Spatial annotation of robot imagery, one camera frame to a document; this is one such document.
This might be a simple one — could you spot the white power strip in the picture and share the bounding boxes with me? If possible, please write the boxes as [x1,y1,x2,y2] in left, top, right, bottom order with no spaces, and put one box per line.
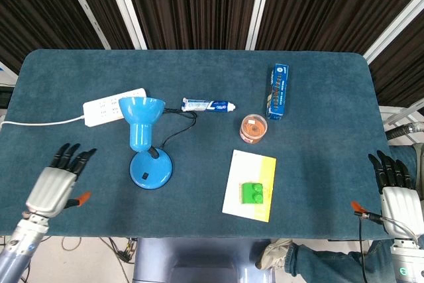
[82,87,147,127]

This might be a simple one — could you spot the blue cardboard box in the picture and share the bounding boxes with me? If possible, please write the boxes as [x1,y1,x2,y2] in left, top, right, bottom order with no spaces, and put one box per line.
[264,63,291,121]

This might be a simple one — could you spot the black power cord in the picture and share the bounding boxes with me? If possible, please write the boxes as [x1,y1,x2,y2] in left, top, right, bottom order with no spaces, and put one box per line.
[158,107,198,151]

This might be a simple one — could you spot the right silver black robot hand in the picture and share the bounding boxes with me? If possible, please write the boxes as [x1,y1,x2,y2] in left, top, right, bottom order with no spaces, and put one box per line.
[350,150,422,241]

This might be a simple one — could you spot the clear jar of rubber bands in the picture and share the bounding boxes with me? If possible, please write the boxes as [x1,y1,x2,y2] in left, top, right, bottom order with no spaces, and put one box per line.
[239,113,268,144]

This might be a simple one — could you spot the blue grey robot torso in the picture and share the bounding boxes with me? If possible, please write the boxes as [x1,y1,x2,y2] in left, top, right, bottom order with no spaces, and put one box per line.
[132,238,276,283]

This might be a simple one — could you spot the blue gooseneck desk lamp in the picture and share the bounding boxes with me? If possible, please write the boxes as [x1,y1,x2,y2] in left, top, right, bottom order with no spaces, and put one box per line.
[118,96,175,191]

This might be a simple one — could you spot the white blue toothpaste tube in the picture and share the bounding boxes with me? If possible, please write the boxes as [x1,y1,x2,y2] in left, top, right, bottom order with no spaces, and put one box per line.
[181,97,237,113]

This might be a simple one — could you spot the white frame post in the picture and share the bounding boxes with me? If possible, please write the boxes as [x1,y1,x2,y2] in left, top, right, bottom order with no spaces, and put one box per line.
[58,0,112,50]
[245,0,273,50]
[101,0,148,50]
[362,0,424,65]

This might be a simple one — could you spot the corrugated flexible hose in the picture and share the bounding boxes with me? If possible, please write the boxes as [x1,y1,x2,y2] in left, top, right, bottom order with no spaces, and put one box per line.
[385,123,424,141]

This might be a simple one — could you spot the green toy building block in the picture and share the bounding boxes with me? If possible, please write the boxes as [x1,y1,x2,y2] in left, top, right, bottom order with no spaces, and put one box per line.
[240,182,264,205]

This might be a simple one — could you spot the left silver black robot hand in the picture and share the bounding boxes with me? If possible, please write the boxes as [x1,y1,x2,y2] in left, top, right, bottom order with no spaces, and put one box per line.
[25,142,97,219]

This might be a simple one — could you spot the beige sneaker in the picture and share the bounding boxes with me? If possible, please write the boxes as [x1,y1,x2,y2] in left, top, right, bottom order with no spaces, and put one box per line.
[254,238,294,270]

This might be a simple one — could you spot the teal table cloth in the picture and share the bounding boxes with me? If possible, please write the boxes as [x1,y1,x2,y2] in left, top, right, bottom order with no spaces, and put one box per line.
[0,48,392,241]

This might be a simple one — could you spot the white yellow booklet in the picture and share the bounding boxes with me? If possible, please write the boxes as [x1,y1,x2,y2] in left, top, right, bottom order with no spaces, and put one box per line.
[221,149,277,223]

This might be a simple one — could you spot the blue jeans leg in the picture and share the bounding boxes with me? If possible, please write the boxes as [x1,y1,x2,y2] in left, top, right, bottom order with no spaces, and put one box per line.
[286,239,397,283]

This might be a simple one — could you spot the tangled floor cables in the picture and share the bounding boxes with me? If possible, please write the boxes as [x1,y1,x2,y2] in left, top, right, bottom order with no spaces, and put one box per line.
[61,236,137,266]

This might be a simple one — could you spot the black cable at right hand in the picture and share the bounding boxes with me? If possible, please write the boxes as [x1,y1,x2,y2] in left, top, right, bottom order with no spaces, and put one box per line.
[353,210,384,283]

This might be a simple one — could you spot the white power strip cable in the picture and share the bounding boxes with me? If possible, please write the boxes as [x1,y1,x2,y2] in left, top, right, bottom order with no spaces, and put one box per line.
[0,115,86,128]

